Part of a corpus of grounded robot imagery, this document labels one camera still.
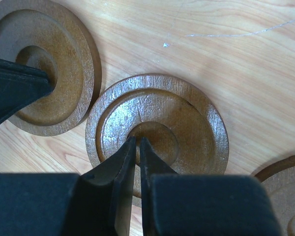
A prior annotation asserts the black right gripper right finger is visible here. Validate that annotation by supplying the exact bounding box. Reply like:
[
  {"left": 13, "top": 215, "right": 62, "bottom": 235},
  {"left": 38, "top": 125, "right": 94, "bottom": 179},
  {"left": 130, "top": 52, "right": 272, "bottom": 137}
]
[{"left": 140, "top": 138, "right": 282, "bottom": 236}]

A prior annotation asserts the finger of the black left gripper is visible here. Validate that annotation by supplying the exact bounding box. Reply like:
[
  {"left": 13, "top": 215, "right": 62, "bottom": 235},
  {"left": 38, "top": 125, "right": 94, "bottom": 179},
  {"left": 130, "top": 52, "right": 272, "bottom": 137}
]
[{"left": 0, "top": 59, "right": 54, "bottom": 124}]

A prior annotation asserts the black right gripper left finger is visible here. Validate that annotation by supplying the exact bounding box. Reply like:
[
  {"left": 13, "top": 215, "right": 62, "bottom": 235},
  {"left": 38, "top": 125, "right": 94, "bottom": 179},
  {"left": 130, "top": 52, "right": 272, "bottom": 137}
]
[{"left": 0, "top": 137, "right": 136, "bottom": 236}]

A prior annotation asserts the brown wooden coaster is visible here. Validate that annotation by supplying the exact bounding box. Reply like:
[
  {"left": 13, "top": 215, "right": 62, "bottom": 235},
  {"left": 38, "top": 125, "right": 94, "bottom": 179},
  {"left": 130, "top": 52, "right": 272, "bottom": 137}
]
[
  {"left": 0, "top": 0, "right": 102, "bottom": 136},
  {"left": 251, "top": 155, "right": 295, "bottom": 236},
  {"left": 85, "top": 73, "right": 230, "bottom": 200}
]

